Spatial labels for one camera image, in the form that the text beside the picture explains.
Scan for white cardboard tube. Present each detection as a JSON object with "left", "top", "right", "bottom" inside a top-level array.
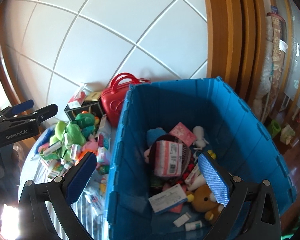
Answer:
[{"left": 187, "top": 174, "right": 206, "bottom": 191}]

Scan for pink white long medicine box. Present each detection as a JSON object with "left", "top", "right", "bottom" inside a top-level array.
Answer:
[{"left": 185, "top": 164, "right": 201, "bottom": 186}]

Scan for blue white paracetamol box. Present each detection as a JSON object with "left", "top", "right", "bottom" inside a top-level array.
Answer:
[{"left": 148, "top": 184, "right": 187, "bottom": 214}]

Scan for teal label pill bottle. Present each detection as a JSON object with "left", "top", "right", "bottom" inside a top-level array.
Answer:
[{"left": 185, "top": 220, "right": 203, "bottom": 231}]

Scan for small white medicine box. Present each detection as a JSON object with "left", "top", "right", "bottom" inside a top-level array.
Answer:
[{"left": 173, "top": 212, "right": 192, "bottom": 228}]

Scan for brown teddy bear plush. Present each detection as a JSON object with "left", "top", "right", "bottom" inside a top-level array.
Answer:
[{"left": 186, "top": 184, "right": 225, "bottom": 224}]

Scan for pink white tissue pack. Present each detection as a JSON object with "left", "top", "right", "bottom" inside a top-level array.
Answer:
[{"left": 70, "top": 144, "right": 82, "bottom": 160}]

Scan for green rectangular box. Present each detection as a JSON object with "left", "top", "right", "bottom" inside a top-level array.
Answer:
[{"left": 40, "top": 147, "right": 62, "bottom": 160}]

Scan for long white barcode box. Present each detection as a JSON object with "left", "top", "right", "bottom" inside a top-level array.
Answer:
[{"left": 43, "top": 141, "right": 62, "bottom": 155}]

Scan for white plush figure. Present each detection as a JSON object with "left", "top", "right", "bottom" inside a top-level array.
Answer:
[{"left": 192, "top": 126, "right": 209, "bottom": 150}]

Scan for green plush frog toy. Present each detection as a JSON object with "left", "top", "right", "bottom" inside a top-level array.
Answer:
[{"left": 49, "top": 111, "right": 100, "bottom": 159}]

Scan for blue plastic crate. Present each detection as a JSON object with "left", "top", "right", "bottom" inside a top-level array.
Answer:
[{"left": 105, "top": 78, "right": 296, "bottom": 239}]

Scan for pink packet in crate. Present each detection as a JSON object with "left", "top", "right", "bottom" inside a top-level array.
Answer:
[{"left": 169, "top": 122, "right": 196, "bottom": 147}]

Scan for black gift box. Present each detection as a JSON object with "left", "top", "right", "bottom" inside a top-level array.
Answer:
[{"left": 64, "top": 99, "right": 105, "bottom": 121}]

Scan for green yoga mat roll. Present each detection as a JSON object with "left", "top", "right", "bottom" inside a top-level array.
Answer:
[{"left": 267, "top": 119, "right": 281, "bottom": 139}]

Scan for red mini suitcase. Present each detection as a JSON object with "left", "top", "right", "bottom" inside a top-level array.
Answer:
[{"left": 101, "top": 73, "right": 150, "bottom": 127}]

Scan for rolled carpet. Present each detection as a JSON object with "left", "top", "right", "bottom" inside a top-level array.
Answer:
[{"left": 252, "top": 12, "right": 287, "bottom": 122}]

